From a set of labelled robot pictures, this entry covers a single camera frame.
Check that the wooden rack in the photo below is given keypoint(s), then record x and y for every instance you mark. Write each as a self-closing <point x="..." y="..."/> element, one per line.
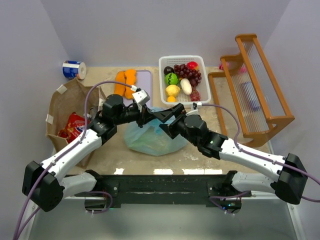
<point x="246" y="85"/>

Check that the red snack packet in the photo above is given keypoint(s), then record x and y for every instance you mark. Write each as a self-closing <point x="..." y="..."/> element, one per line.
<point x="73" y="128"/>

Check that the blue plastic bag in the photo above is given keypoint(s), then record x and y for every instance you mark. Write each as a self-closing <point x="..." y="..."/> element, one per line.
<point x="151" y="139"/>

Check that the white plastic basket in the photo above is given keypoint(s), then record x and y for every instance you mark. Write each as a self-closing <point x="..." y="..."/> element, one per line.
<point x="203" y="87"/>

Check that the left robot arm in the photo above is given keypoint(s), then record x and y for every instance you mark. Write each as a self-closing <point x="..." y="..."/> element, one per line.
<point x="46" y="183"/>

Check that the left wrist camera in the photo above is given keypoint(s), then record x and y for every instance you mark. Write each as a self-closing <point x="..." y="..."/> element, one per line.
<point x="140" y="97"/>

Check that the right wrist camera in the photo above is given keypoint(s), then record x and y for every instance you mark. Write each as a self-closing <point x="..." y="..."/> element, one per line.
<point x="194" y="108"/>

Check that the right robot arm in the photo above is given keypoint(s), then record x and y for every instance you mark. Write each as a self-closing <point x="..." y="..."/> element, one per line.
<point x="285" y="176"/>

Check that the orange sweet potato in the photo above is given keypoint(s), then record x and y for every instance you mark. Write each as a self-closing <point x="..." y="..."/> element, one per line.
<point x="130" y="79"/>
<point x="119" y="89"/>

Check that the orange sweet potato left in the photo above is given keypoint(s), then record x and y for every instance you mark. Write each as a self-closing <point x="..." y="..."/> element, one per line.
<point x="119" y="89"/>

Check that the white daikon radish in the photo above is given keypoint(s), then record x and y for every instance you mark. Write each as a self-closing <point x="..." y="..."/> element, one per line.
<point x="186" y="86"/>

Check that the lavender cutting board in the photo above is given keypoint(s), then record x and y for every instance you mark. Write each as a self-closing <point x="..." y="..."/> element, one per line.
<point x="144" y="81"/>

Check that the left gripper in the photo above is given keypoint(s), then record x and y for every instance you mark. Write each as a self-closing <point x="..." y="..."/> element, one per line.
<point x="144" y="115"/>

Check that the orange sweet potato right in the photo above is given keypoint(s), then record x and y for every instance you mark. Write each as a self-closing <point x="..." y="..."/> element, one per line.
<point x="130" y="79"/>

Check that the toilet paper roll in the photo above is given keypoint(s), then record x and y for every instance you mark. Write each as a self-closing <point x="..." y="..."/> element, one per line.
<point x="74" y="69"/>

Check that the small orange fruit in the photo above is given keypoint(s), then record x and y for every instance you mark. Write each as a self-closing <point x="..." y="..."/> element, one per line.
<point x="171" y="99"/>

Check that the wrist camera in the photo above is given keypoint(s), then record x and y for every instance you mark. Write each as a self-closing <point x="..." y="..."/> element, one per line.
<point x="194" y="108"/>
<point x="140" y="97"/>

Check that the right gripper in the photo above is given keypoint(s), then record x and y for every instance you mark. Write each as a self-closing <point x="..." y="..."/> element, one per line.
<point x="174" y="122"/>

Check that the dark mangosteen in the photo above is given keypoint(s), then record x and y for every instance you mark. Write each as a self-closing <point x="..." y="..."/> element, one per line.
<point x="167" y="70"/>

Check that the brown paper grocery bag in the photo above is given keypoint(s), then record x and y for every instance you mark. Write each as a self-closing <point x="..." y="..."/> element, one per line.
<point x="69" y="98"/>

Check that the purple grape bunch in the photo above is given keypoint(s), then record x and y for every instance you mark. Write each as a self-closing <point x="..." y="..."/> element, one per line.
<point x="182" y="71"/>

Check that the yellow lemon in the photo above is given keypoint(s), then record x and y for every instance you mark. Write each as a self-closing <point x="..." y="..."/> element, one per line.
<point x="172" y="90"/>

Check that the black base frame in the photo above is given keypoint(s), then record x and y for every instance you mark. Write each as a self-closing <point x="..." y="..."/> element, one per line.
<point x="211" y="190"/>

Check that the red yellow peach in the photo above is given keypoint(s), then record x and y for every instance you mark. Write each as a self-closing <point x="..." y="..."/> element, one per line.
<point x="192" y="65"/>

